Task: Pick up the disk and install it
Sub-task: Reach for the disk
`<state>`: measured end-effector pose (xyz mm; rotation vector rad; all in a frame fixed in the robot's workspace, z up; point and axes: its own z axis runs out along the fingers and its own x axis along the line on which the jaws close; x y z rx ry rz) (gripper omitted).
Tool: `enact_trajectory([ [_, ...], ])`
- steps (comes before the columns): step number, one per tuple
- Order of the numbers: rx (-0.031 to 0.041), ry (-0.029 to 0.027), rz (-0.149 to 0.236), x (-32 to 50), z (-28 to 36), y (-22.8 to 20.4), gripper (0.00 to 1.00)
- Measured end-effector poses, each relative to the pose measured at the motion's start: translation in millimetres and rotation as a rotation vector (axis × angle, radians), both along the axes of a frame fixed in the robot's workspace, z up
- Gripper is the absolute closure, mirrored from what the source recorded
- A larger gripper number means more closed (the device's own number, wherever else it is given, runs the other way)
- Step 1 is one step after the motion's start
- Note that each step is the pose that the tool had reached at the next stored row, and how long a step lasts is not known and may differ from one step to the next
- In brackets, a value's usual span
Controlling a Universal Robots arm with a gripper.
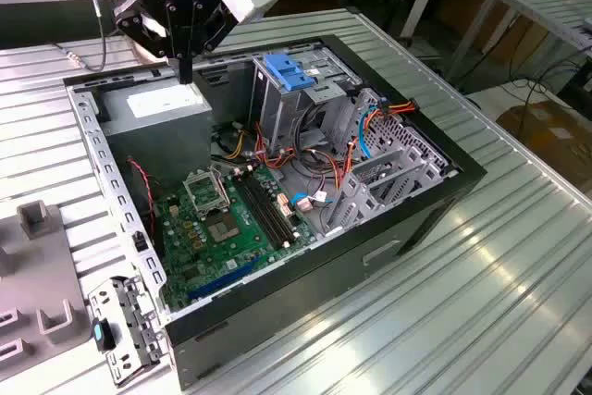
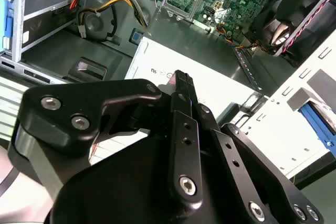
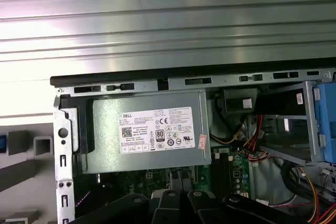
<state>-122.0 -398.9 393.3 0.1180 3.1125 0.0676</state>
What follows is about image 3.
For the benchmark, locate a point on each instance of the grey parts rack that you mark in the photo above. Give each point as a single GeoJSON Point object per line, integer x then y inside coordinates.
{"type": "Point", "coordinates": [23, 171]}

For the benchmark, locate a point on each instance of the grey metal drive cage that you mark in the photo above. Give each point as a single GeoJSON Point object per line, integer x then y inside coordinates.
{"type": "Point", "coordinates": [308, 119]}

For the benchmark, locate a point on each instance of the grey power supply unit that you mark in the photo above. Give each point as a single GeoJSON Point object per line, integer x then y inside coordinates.
{"type": "Point", "coordinates": [105, 140]}

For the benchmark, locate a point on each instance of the hard disk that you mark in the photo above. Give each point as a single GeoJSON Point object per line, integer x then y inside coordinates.
{"type": "Point", "coordinates": [2, 144]}

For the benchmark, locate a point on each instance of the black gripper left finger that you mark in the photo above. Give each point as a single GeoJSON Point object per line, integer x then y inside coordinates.
{"type": "Point", "coordinates": [168, 208]}

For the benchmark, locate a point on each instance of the blue drive cage latch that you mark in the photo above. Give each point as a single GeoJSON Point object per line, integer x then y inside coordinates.
{"type": "Point", "coordinates": [328, 119]}

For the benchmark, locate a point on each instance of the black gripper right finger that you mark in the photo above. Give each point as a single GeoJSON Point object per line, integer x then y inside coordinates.
{"type": "Point", "coordinates": [207, 208]}

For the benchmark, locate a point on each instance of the black RAM slot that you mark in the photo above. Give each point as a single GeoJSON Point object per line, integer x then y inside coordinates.
{"type": "Point", "coordinates": [219, 171]}
{"type": "Point", "coordinates": [229, 171]}
{"type": "Point", "coordinates": [224, 171]}

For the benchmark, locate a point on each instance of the green motherboard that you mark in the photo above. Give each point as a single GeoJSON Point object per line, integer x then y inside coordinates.
{"type": "Point", "coordinates": [236, 176]}

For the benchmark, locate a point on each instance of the black open PC case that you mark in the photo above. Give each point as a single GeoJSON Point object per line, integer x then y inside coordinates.
{"type": "Point", "coordinates": [63, 155]}

